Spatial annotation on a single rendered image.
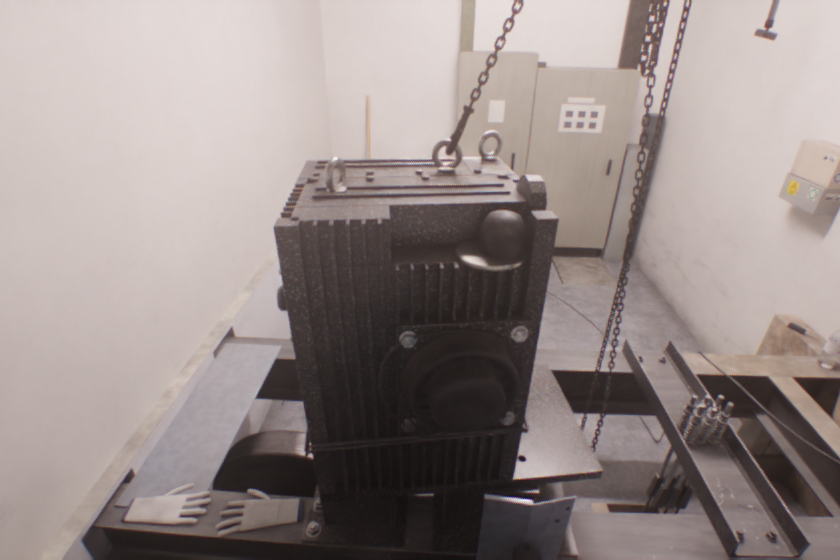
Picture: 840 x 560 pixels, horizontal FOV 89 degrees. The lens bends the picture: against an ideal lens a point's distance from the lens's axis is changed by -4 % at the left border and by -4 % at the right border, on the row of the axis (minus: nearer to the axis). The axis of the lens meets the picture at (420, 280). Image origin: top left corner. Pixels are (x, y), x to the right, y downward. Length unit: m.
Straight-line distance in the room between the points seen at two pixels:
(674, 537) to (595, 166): 3.12
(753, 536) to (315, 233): 1.47
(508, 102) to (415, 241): 3.05
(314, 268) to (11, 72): 0.91
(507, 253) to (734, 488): 1.22
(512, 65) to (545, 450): 3.07
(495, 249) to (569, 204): 3.37
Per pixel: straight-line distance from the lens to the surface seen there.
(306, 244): 0.81
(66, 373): 1.55
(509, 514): 1.06
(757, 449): 2.70
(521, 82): 3.85
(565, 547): 1.46
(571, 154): 4.04
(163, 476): 1.72
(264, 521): 1.50
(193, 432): 1.81
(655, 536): 1.58
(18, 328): 1.42
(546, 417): 1.42
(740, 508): 1.75
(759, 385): 2.49
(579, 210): 4.22
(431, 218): 0.86
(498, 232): 0.81
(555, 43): 4.12
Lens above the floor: 1.90
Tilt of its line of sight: 30 degrees down
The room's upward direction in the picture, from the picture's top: straight up
